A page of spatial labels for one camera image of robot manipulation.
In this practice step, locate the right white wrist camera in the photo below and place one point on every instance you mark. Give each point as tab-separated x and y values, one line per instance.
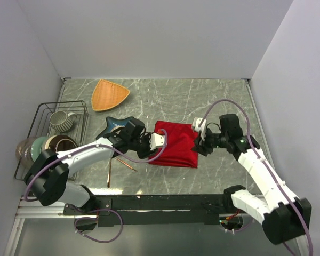
199	125

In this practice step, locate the blue star-shaped dish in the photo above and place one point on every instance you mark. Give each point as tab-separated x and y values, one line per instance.
112	124

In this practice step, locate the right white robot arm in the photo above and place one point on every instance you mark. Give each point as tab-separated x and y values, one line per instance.
282	214

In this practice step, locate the copper spoon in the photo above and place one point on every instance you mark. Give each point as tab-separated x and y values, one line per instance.
109	174

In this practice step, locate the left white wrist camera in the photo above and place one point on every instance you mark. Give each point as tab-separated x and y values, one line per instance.
157	141

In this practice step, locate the clear glass bowl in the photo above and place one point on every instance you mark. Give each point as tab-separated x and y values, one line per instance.
23	152

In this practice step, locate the brown cream ceramic bowl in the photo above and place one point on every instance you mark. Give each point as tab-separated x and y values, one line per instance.
58	143

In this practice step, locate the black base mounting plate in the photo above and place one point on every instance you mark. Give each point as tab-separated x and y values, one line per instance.
157	209

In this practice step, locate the green ceramic bowl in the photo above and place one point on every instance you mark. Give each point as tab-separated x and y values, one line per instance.
36	147

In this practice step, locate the grey ribbed mug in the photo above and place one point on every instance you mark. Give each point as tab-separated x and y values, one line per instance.
62	121

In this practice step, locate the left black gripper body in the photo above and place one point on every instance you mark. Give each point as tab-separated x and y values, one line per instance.
142	145

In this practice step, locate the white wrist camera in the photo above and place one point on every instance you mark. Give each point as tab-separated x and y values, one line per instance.
199	125
157	141

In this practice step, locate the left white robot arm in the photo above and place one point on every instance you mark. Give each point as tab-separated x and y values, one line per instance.
48	177

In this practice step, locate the aluminium frame rail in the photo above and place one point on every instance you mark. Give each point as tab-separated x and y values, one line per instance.
35	210

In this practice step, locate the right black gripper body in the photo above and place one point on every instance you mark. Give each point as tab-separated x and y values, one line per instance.
212	140

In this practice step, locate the black wire dish rack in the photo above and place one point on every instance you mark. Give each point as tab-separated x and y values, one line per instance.
41	126

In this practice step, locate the copper fork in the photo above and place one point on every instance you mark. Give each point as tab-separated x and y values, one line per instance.
126	164

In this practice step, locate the orange woven basket tray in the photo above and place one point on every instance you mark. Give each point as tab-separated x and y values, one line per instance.
107	95

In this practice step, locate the red cloth napkin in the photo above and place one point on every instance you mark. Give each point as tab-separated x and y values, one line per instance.
178	152

